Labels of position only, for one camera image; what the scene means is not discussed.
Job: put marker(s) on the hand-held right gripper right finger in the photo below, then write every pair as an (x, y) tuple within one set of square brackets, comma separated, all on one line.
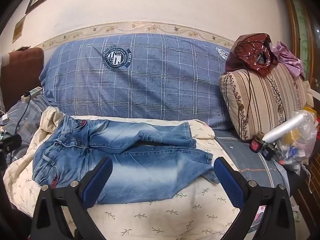
[(228, 183)]

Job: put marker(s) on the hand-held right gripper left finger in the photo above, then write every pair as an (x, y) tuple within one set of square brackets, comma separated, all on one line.
[(97, 183)]

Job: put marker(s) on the faded blue denim pants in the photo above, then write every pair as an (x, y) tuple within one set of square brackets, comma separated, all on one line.
[(150, 160)]

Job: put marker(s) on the dark red jar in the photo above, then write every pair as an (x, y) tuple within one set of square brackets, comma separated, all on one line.
[(256, 145)]

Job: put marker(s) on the small black bottle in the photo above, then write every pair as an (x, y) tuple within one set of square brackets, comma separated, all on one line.
[(268, 152)]

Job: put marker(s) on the white power strip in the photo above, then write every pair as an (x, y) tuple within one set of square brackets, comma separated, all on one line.
[(31, 93)]

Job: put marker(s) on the cream leaf-print blanket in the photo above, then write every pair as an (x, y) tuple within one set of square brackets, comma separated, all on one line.
[(175, 220)]

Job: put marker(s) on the clear plastic bag roll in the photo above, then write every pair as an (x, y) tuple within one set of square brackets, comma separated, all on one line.
[(282, 130)]

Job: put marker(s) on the beige striped cushion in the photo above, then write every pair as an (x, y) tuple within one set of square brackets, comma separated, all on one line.
[(262, 97)]

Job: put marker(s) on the blue plaid pillow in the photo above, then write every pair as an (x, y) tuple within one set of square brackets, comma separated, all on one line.
[(150, 85)]

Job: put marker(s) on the dark red shiny bag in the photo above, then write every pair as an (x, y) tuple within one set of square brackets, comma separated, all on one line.
[(252, 52)]

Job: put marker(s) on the purple cloth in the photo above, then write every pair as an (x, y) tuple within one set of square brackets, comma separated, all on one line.
[(290, 60)]

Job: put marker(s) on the small gold wall picture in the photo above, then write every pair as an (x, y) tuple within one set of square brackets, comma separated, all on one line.
[(18, 30)]

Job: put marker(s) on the wooden door frame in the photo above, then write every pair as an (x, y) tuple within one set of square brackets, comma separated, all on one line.
[(287, 12)]

